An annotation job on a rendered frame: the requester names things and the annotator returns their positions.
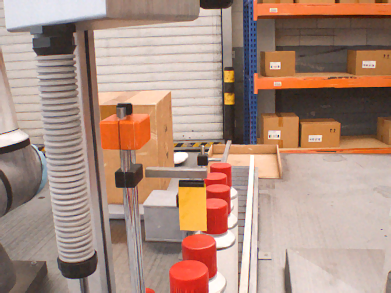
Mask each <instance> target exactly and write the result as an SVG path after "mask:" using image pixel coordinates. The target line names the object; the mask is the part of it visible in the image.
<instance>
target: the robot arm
mask: <svg viewBox="0 0 391 293"><path fill-rule="evenodd" d="M232 4H233V0H200V7H201V8H202V9H205V10H208V9H227V8H229V7H231V6H232ZM47 170H48V168H47V161H46V159H45V157H44V155H43V153H42V152H41V151H39V150H38V148H37V147H36V146H35V145H33V144H31V143H30V139H29V135H27V134H26V133H24V132H23V131H22V130H20V128H19V125H18V122H17V117H16V112H15V107H14V104H13V99H12V94H11V91H10V86H9V81H8V76H7V72H6V67H5V62H4V59H3V53H2V48H1V43H0V217H2V216H4V215H6V214H7V213H9V212H11V211H12V210H14V209H16V208H17V207H19V206H20V205H22V204H25V203H27V202H29V201H30V200H32V199H33V198H34V197H35V196H36V195H37V194H38V193H40V192H41V190H42V189H43V188H44V186H45V184H46V182H47V177H48V172H47ZM15 283H16V272H15V267H14V265H13V263H12V261H11V259H10V257H9V256H8V254H7V253H6V251H5V249H4V248H3V246H2V244H1V242H0V293H8V292H9V291H10V290H11V289H12V288H13V287H14V285H15Z"/></svg>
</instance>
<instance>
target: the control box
mask: <svg viewBox="0 0 391 293"><path fill-rule="evenodd" d="M3 3H4V10H5V22H6V29H7V31H8V32H10V33H29V32H30V27H35V26H46V25H61V24H68V25H75V26H76V30H84V31H86V30H100V29H107V28H119V27H131V26H143V25H150V24H164V23H177V22H192V21H194V20H196V19H198V15H199V13H200V0H3Z"/></svg>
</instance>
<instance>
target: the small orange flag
mask: <svg viewBox="0 0 391 293"><path fill-rule="evenodd" d="M178 193H179V219H180V230H191V231H206V230H207V208H206V185H205V181H204V180H179V183H178Z"/></svg>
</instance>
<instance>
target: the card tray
mask: <svg viewBox="0 0 391 293"><path fill-rule="evenodd" d="M225 148H226V145H211V147H210V149H209V151H208V155H209V158H222V156H223V153H224V151H225ZM251 155H254V167H258V178H279V179H281V178H282V165H281V161H280V155H279V148H278V145H231V147H230V151H229V156H228V159H227V163H229V164H231V166H249V165H250V157H251ZM213 163H218V162H209V163H208V165H207V166H205V167H206V168H207V170H208V173H210V165H211V164H213Z"/></svg>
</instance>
